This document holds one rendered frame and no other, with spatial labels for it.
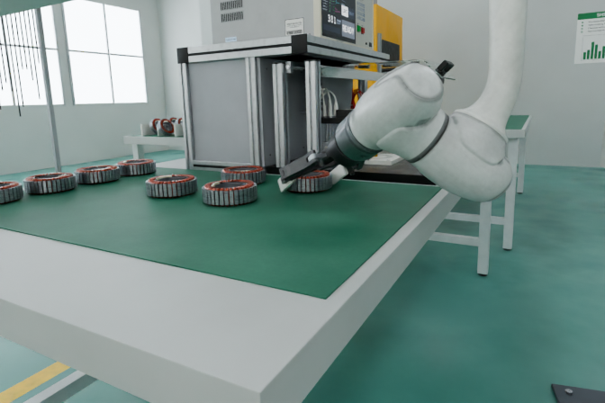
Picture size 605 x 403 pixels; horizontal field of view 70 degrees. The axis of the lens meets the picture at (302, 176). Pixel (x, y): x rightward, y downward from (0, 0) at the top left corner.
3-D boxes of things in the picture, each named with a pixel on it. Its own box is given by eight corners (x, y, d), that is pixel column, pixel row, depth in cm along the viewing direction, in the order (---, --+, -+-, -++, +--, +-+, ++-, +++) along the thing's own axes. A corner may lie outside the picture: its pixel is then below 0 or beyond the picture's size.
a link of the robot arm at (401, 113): (336, 131, 73) (396, 174, 75) (389, 81, 60) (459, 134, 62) (357, 91, 79) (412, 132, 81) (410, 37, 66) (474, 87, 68)
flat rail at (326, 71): (388, 81, 164) (389, 73, 164) (314, 76, 111) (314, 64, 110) (385, 81, 165) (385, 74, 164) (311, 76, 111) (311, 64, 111)
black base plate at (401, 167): (474, 152, 155) (474, 146, 154) (436, 185, 100) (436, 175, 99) (352, 148, 177) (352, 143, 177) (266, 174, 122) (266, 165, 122)
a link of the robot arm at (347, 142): (398, 148, 78) (379, 162, 83) (382, 104, 80) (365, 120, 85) (357, 153, 74) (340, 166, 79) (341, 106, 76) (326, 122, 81)
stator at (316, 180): (341, 189, 97) (341, 173, 96) (298, 196, 92) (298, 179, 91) (316, 182, 107) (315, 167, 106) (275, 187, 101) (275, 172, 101)
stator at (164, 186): (208, 192, 99) (206, 175, 98) (166, 201, 90) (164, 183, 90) (178, 186, 106) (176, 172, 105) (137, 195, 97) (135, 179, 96)
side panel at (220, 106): (265, 173, 123) (260, 58, 118) (259, 174, 121) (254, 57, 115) (192, 168, 137) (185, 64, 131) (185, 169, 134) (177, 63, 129)
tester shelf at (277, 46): (390, 67, 166) (390, 54, 165) (306, 52, 108) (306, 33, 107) (291, 73, 187) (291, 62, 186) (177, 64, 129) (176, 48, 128)
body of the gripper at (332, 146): (341, 162, 79) (319, 180, 86) (377, 157, 83) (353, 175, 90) (329, 125, 81) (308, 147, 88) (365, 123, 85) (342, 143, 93)
